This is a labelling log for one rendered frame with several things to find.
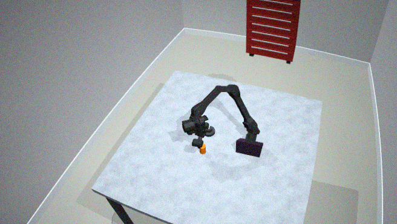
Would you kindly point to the orange knob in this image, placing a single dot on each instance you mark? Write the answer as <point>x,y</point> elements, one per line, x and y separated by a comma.
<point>203,149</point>

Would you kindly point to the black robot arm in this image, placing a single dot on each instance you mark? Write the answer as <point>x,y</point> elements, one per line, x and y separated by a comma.
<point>196,120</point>

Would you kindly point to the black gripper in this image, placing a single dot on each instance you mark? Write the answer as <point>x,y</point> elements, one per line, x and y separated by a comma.
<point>201,134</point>

